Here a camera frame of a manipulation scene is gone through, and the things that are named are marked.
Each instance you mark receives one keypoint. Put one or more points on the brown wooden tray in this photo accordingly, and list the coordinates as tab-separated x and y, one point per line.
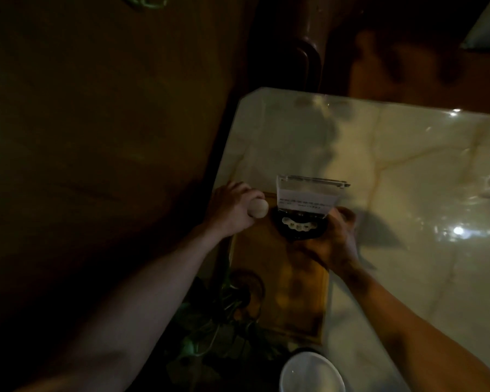
290	289

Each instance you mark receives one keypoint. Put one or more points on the green leafy plant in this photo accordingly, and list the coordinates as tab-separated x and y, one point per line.
212	342

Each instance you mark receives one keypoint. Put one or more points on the row of white round pieces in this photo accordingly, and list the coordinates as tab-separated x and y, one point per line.
298	226

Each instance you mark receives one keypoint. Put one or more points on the person's right fingers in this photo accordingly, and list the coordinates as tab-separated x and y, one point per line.
344	218

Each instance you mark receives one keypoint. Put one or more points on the clear glass vase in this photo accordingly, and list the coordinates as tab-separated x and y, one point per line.
245	289

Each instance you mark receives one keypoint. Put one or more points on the white round bowl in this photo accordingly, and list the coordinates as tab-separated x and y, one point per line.
310	373

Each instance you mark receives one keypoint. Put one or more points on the dark wooden chair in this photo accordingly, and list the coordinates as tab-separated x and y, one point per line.
294	44

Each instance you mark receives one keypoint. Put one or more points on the person's left fingers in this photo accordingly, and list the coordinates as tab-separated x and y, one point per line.
245	192

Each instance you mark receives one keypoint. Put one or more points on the person's left forearm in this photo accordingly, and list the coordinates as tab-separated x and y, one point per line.
147	306

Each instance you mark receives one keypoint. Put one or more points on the person's right hand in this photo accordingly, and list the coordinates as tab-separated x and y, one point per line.
335	245

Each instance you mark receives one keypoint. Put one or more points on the round beige wooden knob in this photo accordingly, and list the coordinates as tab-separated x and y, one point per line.
258	208

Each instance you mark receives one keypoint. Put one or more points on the white cushion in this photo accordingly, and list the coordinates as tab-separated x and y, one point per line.
488	24

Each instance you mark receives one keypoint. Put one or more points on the person's left hand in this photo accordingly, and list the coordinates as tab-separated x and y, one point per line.
228	211

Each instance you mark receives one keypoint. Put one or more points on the small black dish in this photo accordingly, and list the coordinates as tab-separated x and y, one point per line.
298	234

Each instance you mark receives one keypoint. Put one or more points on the person's right forearm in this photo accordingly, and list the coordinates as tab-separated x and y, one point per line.
408	334

